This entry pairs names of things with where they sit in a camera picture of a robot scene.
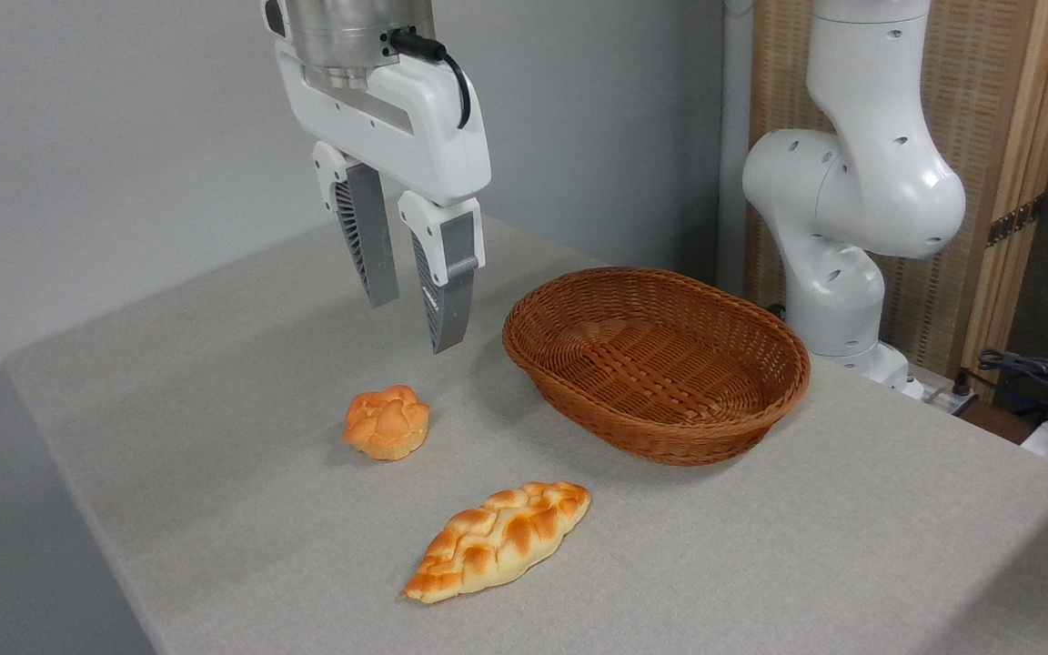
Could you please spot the white power strip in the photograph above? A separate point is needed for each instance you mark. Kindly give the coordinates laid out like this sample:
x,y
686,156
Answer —
x,y
947,396

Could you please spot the brown wicker oval basket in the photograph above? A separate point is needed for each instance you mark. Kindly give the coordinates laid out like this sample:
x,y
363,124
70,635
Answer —
x,y
660,382

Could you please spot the round orange bread bun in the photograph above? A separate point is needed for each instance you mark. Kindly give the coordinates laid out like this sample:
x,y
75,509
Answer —
x,y
387,423

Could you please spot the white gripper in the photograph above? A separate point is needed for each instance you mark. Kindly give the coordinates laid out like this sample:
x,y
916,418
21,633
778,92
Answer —
x,y
415,136

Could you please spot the long braided bread loaf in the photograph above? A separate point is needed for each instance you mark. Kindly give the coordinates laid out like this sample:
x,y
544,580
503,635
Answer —
x,y
497,541

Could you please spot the black screen hinge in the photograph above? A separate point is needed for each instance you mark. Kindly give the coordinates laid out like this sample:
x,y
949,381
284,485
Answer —
x,y
1015,221

